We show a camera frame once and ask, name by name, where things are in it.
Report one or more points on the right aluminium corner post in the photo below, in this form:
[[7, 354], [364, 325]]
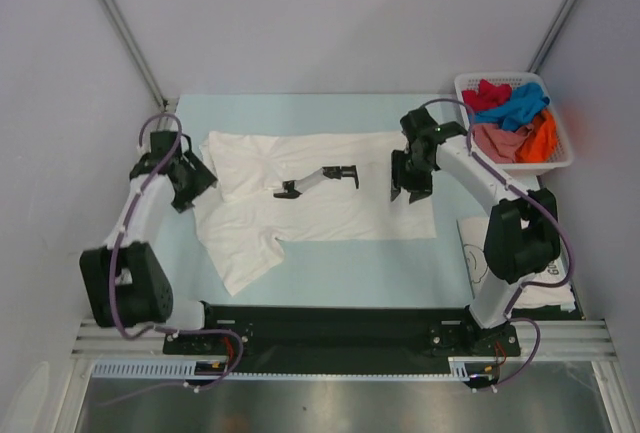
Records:
[[559, 22]]

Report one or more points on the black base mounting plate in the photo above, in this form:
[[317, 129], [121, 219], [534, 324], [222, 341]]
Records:
[[343, 341]]

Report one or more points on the aluminium frame rail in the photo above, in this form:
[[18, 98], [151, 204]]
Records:
[[559, 341]]

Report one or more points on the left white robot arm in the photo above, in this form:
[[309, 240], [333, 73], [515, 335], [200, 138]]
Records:
[[125, 282]]

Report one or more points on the aluminium corner post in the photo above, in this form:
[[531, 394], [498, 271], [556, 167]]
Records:
[[559, 22], [131, 47]]

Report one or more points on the magenta t-shirt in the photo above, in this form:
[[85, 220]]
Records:
[[487, 96]]

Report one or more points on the white robot print t-shirt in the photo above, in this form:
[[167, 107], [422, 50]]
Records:
[[277, 189]]

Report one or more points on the white slotted cable duct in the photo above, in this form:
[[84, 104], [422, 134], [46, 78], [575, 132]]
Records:
[[195, 370]]

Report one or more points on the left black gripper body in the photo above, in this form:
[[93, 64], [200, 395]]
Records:
[[179, 162]]

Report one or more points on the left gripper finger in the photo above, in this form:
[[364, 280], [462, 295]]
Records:
[[183, 200], [200, 178]]

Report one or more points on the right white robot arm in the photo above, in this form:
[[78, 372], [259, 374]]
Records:
[[521, 236]]

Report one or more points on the blue t-shirt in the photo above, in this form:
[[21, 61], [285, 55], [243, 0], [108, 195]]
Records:
[[525, 102]]

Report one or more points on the folded white cartoon t-shirt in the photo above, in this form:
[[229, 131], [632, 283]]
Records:
[[472, 231]]

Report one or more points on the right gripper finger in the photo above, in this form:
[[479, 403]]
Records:
[[398, 170], [419, 193]]

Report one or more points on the left aluminium corner post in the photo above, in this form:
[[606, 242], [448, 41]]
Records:
[[131, 47]]

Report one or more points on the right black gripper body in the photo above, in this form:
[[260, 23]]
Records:
[[420, 166]]

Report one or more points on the dusty pink t-shirt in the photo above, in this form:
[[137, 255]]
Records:
[[498, 144]]

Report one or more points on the orange t-shirt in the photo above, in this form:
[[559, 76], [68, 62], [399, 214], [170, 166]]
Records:
[[540, 139]]

